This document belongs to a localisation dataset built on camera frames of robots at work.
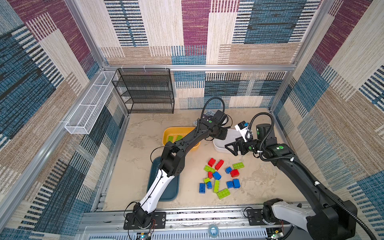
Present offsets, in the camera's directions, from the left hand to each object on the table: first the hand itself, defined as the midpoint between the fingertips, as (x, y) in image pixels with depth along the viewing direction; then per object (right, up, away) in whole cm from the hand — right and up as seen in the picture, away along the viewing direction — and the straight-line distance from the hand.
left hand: (225, 135), depth 94 cm
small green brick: (-12, -24, -10) cm, 29 cm away
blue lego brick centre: (-7, -22, -9) cm, 25 cm away
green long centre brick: (-10, -19, -5) cm, 22 cm away
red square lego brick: (-9, -16, -3) cm, 18 cm away
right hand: (+1, -4, -16) cm, 16 cm away
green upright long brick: (-7, -26, -13) cm, 30 cm away
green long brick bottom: (-4, -30, -13) cm, 33 cm away
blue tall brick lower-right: (+4, -26, -10) cm, 28 cm away
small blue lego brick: (0, -19, -7) cm, 21 cm away
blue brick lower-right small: (0, -26, -11) cm, 28 cm away
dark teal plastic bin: (-31, -30, -12) cm, 45 cm away
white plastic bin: (-4, -5, -2) cm, 7 cm away
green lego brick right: (+7, -18, -3) cm, 19 cm away
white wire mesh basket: (-86, +10, -3) cm, 87 cm away
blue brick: (-15, -28, -11) cm, 34 cm away
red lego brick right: (+5, -22, -4) cm, 23 cm away
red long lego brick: (-4, -17, -3) cm, 18 cm away
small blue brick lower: (-11, -26, -12) cm, 31 cm away
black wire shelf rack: (-55, +32, +17) cm, 66 cm away
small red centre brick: (-10, -22, -8) cm, 25 cm away
